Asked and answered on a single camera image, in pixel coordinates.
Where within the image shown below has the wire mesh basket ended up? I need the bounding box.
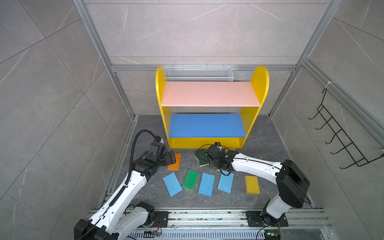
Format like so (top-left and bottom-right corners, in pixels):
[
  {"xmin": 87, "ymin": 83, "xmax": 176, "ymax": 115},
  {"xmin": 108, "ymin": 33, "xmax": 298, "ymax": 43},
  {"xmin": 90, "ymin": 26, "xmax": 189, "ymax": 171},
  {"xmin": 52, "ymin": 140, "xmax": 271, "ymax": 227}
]
[{"xmin": 164, "ymin": 67, "xmax": 234, "ymax": 82}]

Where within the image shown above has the yellow sponge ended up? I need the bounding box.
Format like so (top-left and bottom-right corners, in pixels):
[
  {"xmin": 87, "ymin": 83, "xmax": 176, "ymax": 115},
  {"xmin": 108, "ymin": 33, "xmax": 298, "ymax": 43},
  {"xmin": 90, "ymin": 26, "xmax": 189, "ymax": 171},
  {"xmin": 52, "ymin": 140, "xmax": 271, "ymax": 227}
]
[{"xmin": 245, "ymin": 176, "xmax": 261, "ymax": 195}]

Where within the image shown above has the black corrugated cable conduit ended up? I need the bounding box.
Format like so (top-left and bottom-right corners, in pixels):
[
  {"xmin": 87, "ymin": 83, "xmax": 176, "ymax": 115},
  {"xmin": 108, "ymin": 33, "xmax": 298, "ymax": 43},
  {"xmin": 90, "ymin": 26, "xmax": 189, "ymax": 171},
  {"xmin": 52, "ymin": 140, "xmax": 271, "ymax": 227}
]
[{"xmin": 124, "ymin": 129, "xmax": 158, "ymax": 186}]

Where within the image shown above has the bright green sponge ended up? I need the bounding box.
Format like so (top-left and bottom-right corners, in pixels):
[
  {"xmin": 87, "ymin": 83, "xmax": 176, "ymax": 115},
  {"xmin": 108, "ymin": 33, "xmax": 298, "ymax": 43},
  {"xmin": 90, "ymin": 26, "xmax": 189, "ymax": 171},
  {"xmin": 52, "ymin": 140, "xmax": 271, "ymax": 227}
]
[{"xmin": 182, "ymin": 169, "xmax": 200, "ymax": 191}]

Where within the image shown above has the blue sponge middle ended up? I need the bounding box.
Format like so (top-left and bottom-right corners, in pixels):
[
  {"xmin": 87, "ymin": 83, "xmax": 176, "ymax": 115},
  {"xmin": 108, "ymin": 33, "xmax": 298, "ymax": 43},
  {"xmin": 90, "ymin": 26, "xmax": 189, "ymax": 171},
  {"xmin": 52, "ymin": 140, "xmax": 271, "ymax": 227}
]
[{"xmin": 199, "ymin": 173, "xmax": 215, "ymax": 197}]

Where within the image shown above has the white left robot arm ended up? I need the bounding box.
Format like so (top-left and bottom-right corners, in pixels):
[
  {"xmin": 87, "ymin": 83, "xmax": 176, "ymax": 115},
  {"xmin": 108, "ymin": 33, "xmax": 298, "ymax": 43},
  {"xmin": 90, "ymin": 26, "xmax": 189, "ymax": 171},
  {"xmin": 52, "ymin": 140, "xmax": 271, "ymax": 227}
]
[{"xmin": 74, "ymin": 142, "xmax": 176, "ymax": 240}]

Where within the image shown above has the pink upper shelf board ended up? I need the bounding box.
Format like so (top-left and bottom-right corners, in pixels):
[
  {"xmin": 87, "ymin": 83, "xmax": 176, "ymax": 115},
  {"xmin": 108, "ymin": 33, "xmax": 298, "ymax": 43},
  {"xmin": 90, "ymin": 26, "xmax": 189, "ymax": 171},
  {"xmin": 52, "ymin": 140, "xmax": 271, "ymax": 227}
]
[{"xmin": 161, "ymin": 82, "xmax": 268, "ymax": 107}]

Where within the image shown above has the blue sponge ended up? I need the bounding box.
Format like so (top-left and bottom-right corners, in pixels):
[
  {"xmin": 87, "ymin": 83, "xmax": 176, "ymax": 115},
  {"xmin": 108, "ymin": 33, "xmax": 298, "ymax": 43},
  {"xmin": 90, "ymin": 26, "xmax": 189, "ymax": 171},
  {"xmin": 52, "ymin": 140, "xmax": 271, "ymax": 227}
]
[
  {"xmin": 163, "ymin": 173, "xmax": 183, "ymax": 197},
  {"xmin": 218, "ymin": 171, "xmax": 235, "ymax": 194},
  {"xmin": 199, "ymin": 173, "xmax": 215, "ymax": 197}
]

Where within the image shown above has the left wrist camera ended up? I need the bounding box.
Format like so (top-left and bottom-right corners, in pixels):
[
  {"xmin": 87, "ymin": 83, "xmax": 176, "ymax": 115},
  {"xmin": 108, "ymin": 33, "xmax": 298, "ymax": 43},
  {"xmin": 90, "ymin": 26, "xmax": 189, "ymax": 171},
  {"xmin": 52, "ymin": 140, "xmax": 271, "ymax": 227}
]
[{"xmin": 156, "ymin": 136, "xmax": 164, "ymax": 143}]

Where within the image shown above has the blue sponge right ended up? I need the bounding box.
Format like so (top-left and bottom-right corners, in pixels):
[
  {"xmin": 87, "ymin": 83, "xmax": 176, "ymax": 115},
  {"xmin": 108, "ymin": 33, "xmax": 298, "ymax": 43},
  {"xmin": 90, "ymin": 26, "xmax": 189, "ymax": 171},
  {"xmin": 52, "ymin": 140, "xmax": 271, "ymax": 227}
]
[{"xmin": 218, "ymin": 171, "xmax": 235, "ymax": 194}]

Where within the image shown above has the green scouring sponge left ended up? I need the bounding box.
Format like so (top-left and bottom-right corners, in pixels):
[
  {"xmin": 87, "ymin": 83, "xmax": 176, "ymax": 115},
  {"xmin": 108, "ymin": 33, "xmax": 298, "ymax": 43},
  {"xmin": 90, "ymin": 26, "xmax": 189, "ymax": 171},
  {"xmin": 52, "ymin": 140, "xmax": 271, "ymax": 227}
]
[{"xmin": 194, "ymin": 149, "xmax": 211, "ymax": 167}]

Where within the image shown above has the yellow shelf unit frame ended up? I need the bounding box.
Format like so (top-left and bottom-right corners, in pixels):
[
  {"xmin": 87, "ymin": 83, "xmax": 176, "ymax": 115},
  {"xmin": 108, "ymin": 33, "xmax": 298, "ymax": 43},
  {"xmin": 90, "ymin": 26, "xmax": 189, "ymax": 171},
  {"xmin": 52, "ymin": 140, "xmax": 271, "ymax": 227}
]
[{"xmin": 155, "ymin": 66, "xmax": 270, "ymax": 149}]

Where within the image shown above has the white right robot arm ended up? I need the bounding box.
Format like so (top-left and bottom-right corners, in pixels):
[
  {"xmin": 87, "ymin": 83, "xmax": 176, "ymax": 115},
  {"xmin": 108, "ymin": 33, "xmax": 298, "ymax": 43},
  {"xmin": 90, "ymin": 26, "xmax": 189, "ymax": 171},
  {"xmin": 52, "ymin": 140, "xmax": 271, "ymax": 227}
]
[{"xmin": 197, "ymin": 143, "xmax": 310, "ymax": 226}]

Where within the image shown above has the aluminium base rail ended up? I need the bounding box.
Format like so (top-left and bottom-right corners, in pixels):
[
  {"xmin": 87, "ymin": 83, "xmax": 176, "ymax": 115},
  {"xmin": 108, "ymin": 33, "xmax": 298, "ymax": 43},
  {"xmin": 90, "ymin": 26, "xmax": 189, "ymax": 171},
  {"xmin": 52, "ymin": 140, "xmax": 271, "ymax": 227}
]
[{"xmin": 128, "ymin": 209, "xmax": 338, "ymax": 240}]

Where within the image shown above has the aluminium frame profile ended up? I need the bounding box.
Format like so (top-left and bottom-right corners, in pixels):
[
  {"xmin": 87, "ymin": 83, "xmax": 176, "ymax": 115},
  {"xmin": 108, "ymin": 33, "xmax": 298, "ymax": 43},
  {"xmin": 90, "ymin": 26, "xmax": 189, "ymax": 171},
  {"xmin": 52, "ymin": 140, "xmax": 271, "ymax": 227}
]
[{"xmin": 74, "ymin": 0, "xmax": 135, "ymax": 120}]

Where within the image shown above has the black wire hook rack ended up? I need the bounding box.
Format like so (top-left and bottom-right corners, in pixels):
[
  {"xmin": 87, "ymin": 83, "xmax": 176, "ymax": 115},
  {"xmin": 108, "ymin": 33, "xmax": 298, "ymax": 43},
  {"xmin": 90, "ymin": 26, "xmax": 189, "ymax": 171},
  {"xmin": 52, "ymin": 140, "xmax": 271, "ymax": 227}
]
[{"xmin": 308, "ymin": 88, "xmax": 384, "ymax": 170}]

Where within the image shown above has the orange sponge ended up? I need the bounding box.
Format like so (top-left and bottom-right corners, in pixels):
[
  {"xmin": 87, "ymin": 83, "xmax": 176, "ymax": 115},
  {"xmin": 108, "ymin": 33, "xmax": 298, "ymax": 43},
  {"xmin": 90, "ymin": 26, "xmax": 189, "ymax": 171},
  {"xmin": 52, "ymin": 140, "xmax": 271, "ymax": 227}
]
[{"xmin": 168, "ymin": 153, "xmax": 181, "ymax": 171}]

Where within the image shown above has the blue sponge far left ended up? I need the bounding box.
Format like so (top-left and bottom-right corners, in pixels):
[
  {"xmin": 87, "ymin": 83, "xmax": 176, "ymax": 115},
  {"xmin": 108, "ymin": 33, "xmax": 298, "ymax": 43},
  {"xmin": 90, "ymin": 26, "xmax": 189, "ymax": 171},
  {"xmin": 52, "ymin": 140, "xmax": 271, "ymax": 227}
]
[{"xmin": 163, "ymin": 173, "xmax": 183, "ymax": 197}]

